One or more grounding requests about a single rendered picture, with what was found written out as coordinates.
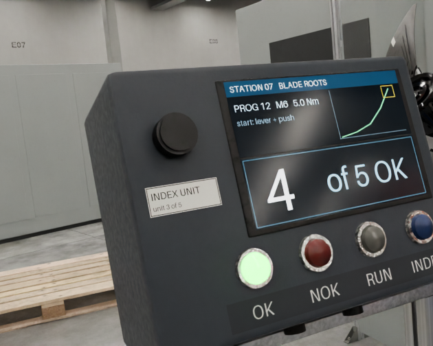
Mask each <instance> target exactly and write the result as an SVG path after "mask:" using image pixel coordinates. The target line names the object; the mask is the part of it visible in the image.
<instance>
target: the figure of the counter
mask: <svg viewBox="0 0 433 346"><path fill-rule="evenodd" d="M241 165H242V169H243V175H244V179H245V184H246V188H247V193H248V197H249V203H250V207H251V210H252V215H253V219H254V225H255V228H256V231H257V230H261V229H267V228H271V227H277V226H280V225H284V224H290V223H294V222H300V221H303V220H309V219H313V218H316V215H315V209H314V206H313V201H312V197H311V192H310V189H309V184H308V180H307V175H306V172H305V168H304V163H303V160H302V155H301V151H295V152H286V153H281V154H272V155H267V156H261V157H253V158H248V159H241Z"/></svg>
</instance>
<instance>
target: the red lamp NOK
mask: <svg viewBox="0 0 433 346"><path fill-rule="evenodd" d="M299 258H300V261H301V263H302V265H303V266H304V267H305V268H306V269H307V270H309V271H311V272H315V273H318V272H321V271H323V270H326V269H327V268H328V267H329V266H330V264H331V262H332V259H333V249H332V247H331V244H330V242H329V241H328V240H327V239H326V238H325V237H324V236H322V235H318V234H310V235H308V236H306V237H305V238H304V239H303V240H302V241H301V243H300V246H299Z"/></svg>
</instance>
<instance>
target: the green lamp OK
mask: <svg viewBox="0 0 433 346"><path fill-rule="evenodd" d="M235 270H236V276H237V278H238V280H239V281H240V282H241V283H242V284H243V285H244V286H245V287H247V288H250V289H257V288H261V287H263V286H265V285H266V284H267V283H268V282H269V280H270V279H271V276H272V273H273V264H272V262H271V259H270V257H269V256H268V254H266V252H264V251H262V250H260V249H255V248H250V249H246V250H244V251H243V252H242V253H241V254H240V255H239V256H238V258H237V260H236V266H235Z"/></svg>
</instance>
